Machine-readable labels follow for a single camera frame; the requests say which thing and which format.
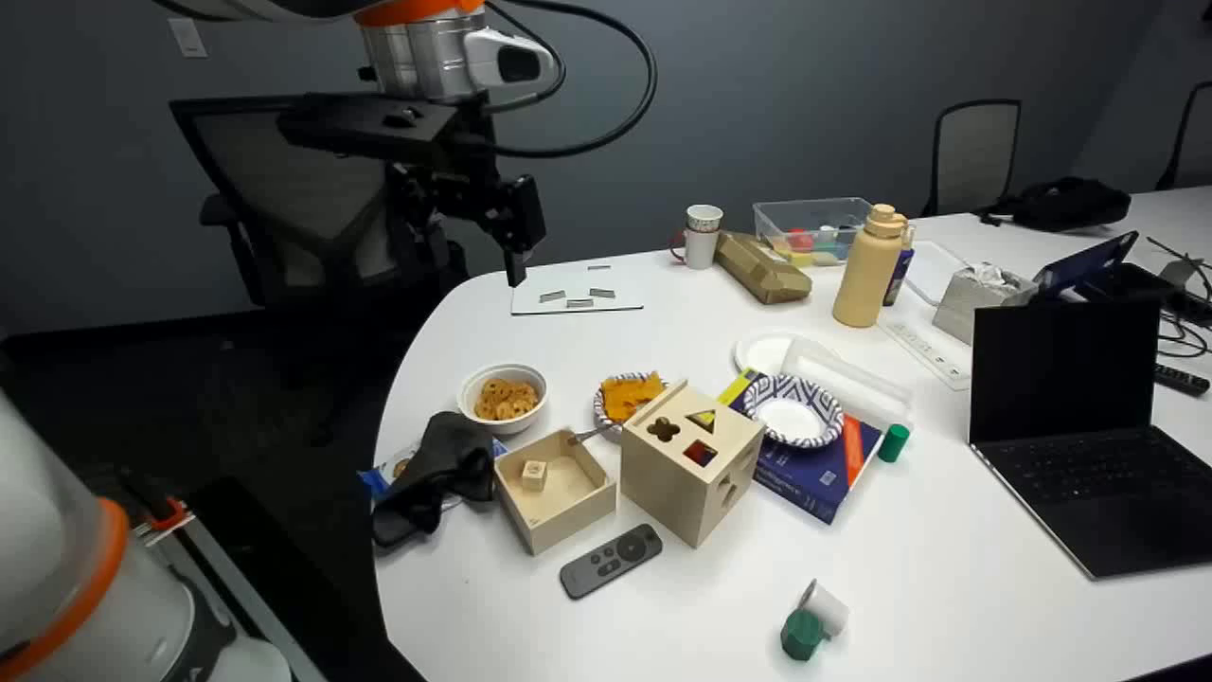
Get blue screen tablet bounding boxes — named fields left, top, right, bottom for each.
left=1030, top=228, right=1145, bottom=302

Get white bowl of pretzels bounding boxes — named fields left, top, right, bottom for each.
left=454, top=361, right=554, bottom=438

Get wooden shape sorter cube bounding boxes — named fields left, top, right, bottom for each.
left=618, top=378, right=767, bottom=553

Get clear long plastic box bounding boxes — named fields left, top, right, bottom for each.
left=779, top=339, right=916, bottom=428

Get white wall plate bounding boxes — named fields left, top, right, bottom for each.
left=166, top=14, right=211, bottom=60

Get dark blue book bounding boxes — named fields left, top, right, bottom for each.
left=750, top=411, right=885, bottom=526

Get white lidded cup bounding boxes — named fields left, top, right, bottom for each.
left=668, top=202, right=732, bottom=274

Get small green cylinder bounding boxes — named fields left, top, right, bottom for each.
left=876, top=421, right=913, bottom=465

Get tangled cables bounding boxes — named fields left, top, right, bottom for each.
left=1140, top=231, right=1212, bottom=361

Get yellow green strip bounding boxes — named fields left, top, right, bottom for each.
left=717, top=369, right=757, bottom=413

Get white power strip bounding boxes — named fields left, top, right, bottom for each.
left=881, top=318, right=973, bottom=389

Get small bowl of orange snacks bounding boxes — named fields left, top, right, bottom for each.
left=589, top=369, right=673, bottom=438

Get black bag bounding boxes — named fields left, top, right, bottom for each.
left=982, top=174, right=1137, bottom=236

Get clear plastic bin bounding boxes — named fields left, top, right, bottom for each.
left=750, top=192, right=880, bottom=270

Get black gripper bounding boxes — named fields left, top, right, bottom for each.
left=386, top=156, right=548, bottom=293

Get grey backed office chair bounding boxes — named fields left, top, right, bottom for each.
left=923, top=95, right=1027, bottom=219
left=1151, top=80, right=1212, bottom=192

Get open wooden box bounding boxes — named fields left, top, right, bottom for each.
left=488, top=425, right=621, bottom=560

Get white adapter box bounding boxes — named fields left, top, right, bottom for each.
left=926, top=260, right=1035, bottom=348

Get robot base stand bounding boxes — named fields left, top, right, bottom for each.
left=123, top=497, right=325, bottom=682

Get small black device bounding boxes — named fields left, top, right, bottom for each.
left=1151, top=361, right=1212, bottom=401

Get tan bottle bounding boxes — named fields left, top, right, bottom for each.
left=830, top=202, right=913, bottom=334

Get black cloth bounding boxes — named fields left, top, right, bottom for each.
left=367, top=411, right=505, bottom=553

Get blue zip bag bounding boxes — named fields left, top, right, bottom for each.
left=356, top=460, right=419, bottom=508

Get black open laptop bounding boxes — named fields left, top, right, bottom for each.
left=967, top=294, right=1212, bottom=582

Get black mesh office chair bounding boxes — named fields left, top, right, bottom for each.
left=166, top=90, right=472, bottom=321

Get white flat board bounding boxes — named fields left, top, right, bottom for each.
left=509, top=260, right=651, bottom=321

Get grey remote control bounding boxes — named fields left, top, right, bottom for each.
left=558, top=518, right=668, bottom=603

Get olive brown box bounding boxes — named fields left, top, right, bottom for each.
left=711, top=228, right=813, bottom=306

